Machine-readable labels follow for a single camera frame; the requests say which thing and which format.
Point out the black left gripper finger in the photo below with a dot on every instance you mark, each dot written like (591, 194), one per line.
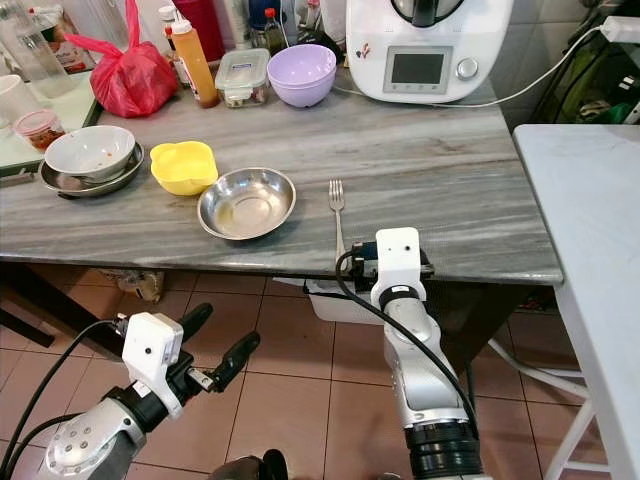
(196, 318)
(238, 360)

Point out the steel fork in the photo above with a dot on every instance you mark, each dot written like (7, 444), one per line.
(339, 235)

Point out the maroon canister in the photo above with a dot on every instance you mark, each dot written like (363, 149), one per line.
(202, 25)

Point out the white ceramic bowl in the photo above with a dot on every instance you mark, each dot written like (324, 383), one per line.
(88, 150)

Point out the empty round steel plate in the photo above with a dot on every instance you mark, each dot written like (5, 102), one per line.
(248, 205)

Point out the steel plate under white bowl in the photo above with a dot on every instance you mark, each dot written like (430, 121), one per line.
(90, 189)

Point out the clear bottle with orange cap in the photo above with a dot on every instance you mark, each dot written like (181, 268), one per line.
(28, 50)

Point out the white kitchen cooking machine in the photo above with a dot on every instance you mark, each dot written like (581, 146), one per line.
(370, 50)

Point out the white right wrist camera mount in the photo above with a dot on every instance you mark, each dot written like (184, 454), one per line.
(398, 255)

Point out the dark green bag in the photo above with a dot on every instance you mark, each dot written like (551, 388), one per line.
(585, 90)

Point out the lilac plastic bowl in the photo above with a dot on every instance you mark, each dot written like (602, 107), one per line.
(302, 78)

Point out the white plastic bin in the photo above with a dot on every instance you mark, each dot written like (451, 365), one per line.
(335, 300)

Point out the small dark sauce bottle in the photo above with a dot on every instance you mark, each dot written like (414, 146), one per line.
(175, 60)

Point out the small tub with pink lid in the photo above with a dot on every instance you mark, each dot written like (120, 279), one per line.
(38, 128)

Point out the yellow plastic bowl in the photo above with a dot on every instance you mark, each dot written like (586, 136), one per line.
(184, 168)

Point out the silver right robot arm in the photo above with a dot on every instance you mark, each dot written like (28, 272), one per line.
(415, 370)

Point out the pale green tray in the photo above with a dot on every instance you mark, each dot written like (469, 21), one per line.
(20, 150)

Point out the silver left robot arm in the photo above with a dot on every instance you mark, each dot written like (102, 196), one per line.
(95, 445)

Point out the white ceramic mug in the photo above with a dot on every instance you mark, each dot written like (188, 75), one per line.
(15, 100)

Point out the dark robot leg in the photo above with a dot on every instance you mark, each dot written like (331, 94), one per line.
(250, 468)

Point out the glass food container with lid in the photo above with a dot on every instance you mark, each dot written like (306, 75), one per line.
(242, 75)

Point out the white side table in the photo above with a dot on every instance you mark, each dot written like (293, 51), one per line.
(580, 220)

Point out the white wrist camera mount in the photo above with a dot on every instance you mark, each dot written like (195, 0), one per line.
(398, 255)
(150, 350)

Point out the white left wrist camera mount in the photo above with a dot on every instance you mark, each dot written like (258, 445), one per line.
(150, 350)

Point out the red tied plastic bag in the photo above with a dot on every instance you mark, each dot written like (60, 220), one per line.
(130, 80)

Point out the orange sauce squeeze bottle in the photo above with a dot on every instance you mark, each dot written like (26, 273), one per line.
(195, 70)

